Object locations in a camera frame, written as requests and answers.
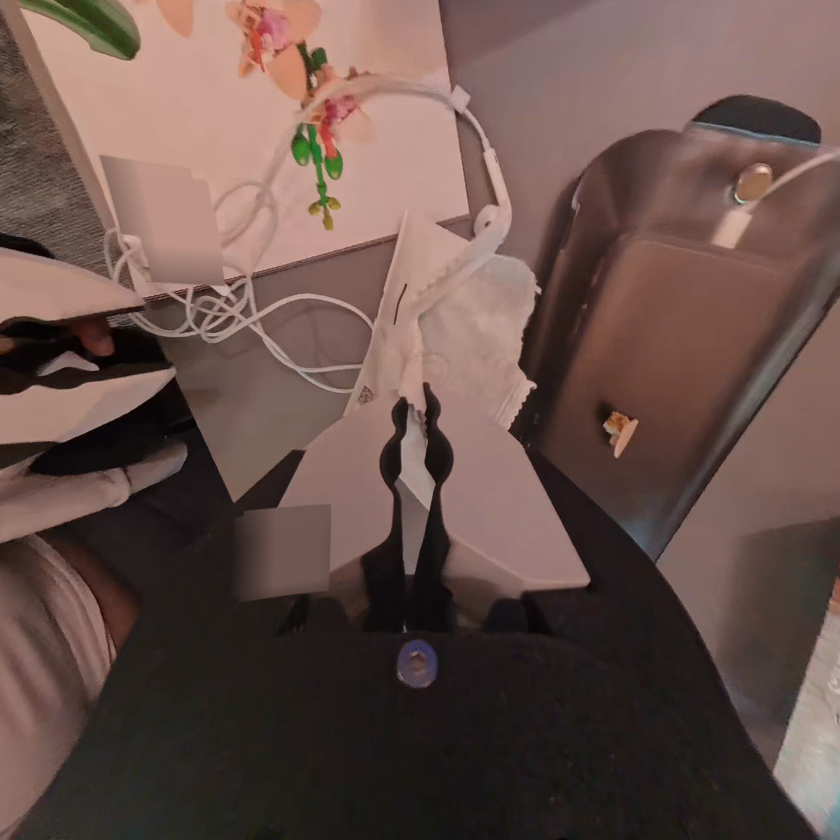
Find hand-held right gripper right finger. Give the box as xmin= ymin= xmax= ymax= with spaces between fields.
xmin=410 ymin=384 xmax=593 ymax=631

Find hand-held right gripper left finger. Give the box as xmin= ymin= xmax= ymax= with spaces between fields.
xmin=279 ymin=397 xmax=411 ymax=631

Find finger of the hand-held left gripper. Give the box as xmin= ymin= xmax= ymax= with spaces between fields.
xmin=0 ymin=357 xmax=179 ymax=450
xmin=0 ymin=246 xmax=147 ymax=358

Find white dotted print paper bag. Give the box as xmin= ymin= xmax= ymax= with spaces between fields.
xmin=343 ymin=210 xmax=503 ymax=509

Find plain white torn paper bag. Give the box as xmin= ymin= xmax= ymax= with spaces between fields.
xmin=413 ymin=252 xmax=540 ymax=431

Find person's left forearm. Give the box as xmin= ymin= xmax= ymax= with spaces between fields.
xmin=0 ymin=535 xmax=142 ymax=840

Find person's left hand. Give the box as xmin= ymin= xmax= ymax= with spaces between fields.
xmin=67 ymin=318 xmax=117 ymax=359

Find small beige toy piece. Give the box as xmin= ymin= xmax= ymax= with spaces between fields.
xmin=602 ymin=410 xmax=641 ymax=459

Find white flower print box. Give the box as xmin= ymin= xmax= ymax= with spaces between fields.
xmin=13 ymin=0 xmax=473 ymax=304

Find shiny grey metal tray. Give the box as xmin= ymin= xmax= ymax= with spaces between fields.
xmin=512 ymin=95 xmax=840 ymax=565

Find white wired earphones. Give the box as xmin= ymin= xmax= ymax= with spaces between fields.
xmin=101 ymin=72 xmax=516 ymax=395

